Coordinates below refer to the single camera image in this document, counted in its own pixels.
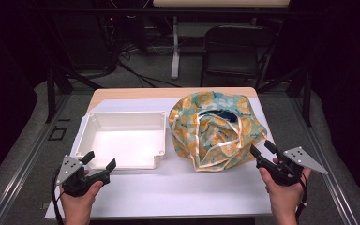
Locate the dark curtain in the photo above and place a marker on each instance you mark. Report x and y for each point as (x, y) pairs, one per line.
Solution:
(0, 93)
(347, 93)

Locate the white background table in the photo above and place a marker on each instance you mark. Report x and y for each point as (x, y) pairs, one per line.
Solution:
(175, 47)

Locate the person's left hand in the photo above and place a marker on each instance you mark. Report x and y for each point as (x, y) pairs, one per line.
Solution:
(78, 204)

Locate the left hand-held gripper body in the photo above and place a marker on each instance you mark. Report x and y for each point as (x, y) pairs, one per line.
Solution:
(75, 182)

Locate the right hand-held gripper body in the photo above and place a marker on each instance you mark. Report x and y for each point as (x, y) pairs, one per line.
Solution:
(286, 175)

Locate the aluminium floor rail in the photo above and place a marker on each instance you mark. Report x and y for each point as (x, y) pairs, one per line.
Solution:
(336, 187)
(18, 176)

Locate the person's right hand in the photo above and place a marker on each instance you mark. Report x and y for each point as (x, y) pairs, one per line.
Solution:
(282, 198)

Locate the lemon print fabric bag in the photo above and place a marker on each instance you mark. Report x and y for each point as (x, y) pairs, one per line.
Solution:
(209, 131)

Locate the black folding chair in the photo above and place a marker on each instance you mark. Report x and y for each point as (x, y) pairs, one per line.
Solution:
(231, 64)

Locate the black equipment case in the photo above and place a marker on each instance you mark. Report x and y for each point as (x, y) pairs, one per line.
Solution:
(84, 40)

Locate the black metal stand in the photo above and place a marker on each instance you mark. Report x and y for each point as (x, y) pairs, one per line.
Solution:
(50, 93)
(307, 93)

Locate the white table cover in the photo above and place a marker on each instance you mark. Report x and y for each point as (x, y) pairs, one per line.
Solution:
(168, 193)

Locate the white plastic box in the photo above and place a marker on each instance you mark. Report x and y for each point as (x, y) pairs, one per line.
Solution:
(128, 143)

